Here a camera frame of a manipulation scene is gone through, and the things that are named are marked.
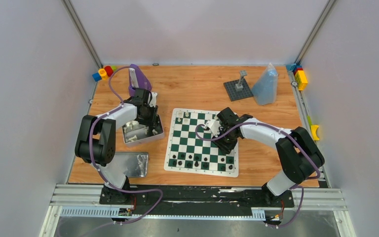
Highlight purple metronome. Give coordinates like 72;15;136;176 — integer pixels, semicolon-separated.
128;64;152;96

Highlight white chess pieces in tin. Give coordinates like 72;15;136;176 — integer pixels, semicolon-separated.
123;120;140;143

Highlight silver tin box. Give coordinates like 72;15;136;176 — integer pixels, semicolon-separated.
122;118;165;147

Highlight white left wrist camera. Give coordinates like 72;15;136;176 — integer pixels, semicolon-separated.
148;92;158;108

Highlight blue plastic bag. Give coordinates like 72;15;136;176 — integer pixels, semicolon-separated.
251;63;278;106

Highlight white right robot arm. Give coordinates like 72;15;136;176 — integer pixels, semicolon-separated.
206;108;325;206

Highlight silver tin lid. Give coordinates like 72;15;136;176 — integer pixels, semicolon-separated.
114;152;149;178

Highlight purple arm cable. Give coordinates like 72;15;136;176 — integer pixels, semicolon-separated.
88;66;163;197
194;122;322;229

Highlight yellow red blue duplo bricks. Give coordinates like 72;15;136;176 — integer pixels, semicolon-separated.
286;64;308;91

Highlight green white chess board mat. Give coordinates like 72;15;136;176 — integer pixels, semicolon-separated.
164;108;239;178

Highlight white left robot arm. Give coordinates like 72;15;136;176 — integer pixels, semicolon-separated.
75;88;160;204

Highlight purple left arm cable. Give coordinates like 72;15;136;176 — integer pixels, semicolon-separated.
88;66;163;197

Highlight colourful toy block stack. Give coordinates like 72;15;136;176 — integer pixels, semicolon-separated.
92;65;117;82

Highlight yellow curved block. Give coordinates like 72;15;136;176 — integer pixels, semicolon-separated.
310;124;320;141

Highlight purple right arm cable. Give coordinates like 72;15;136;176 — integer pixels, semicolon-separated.
194;122;322;229

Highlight grey lego baseplate with tower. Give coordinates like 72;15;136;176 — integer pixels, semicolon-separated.
224;70;253;102

